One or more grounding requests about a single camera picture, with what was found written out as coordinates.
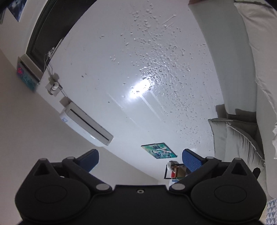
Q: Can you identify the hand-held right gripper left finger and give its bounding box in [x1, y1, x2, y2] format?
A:
[27, 149, 113, 193]

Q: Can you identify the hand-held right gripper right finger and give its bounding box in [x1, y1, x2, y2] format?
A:
[169, 148, 254, 193]

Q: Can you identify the light grey hoodie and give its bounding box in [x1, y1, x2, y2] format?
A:
[234, 0, 277, 141]

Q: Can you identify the small cluttered shelf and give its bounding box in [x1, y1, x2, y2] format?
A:
[163, 160, 187, 180]

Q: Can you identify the white air conditioner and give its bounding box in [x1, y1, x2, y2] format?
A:
[59, 102, 114, 147]

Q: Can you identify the grey piped cushion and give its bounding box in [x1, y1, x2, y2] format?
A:
[225, 123, 266, 167]
[208, 118, 230, 161]

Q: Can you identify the patterned blue white cloth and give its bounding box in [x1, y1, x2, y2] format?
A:
[266, 199, 277, 225]

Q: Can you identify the teal panel with red display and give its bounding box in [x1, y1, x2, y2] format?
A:
[17, 54, 44, 91]

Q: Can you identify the grey sofa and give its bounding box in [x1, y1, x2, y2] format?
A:
[188, 0, 277, 199]

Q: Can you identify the dark window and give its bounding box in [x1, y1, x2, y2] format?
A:
[25, 0, 92, 65]

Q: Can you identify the teal wall poster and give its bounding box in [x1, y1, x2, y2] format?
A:
[141, 142, 177, 160]

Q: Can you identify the white security camera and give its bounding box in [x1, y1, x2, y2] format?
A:
[45, 74, 64, 96]

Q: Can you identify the blue wall poster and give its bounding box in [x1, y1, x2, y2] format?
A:
[6, 0, 28, 22]

